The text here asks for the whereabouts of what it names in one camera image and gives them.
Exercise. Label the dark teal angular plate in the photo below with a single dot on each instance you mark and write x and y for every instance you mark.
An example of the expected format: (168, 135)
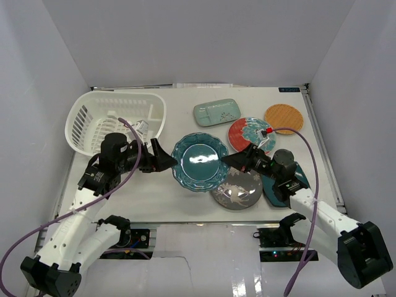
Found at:
(267, 184)

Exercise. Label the light green rectangular plate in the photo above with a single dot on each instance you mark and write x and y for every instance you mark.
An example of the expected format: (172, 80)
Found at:
(216, 112)

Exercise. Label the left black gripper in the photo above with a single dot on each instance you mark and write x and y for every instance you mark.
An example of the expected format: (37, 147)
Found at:
(151, 159)

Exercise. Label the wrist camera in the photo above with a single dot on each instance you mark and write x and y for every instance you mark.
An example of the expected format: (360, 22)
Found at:
(263, 136)
(141, 127)

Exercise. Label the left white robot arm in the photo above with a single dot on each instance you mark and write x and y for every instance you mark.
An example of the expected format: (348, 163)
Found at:
(57, 268)

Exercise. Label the blue label sticker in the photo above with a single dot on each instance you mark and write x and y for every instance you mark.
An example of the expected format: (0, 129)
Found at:
(289, 89)

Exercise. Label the teal scalloped round plate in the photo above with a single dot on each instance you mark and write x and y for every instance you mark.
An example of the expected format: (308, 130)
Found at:
(200, 167)

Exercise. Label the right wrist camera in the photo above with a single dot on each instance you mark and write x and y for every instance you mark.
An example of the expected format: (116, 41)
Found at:
(263, 136)

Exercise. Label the white plastic dish bin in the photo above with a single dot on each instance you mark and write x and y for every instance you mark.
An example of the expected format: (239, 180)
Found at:
(95, 114)

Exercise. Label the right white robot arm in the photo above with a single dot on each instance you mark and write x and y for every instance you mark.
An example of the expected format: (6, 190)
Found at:
(357, 249)

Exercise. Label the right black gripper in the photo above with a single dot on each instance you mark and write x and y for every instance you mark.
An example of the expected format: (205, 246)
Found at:
(241, 159)

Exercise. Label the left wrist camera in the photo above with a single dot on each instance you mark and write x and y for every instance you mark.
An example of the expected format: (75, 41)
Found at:
(141, 127)

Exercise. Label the red and teal floral plate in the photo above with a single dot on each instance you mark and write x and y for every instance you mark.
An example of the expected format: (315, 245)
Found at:
(246, 130)

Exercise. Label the grey deer pattern plate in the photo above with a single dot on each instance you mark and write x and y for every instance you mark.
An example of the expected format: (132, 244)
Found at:
(239, 190)

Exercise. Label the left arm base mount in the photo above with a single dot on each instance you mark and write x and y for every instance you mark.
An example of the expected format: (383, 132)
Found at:
(133, 245)

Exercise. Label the orange woven round plate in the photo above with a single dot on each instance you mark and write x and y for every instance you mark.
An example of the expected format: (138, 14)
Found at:
(283, 115)

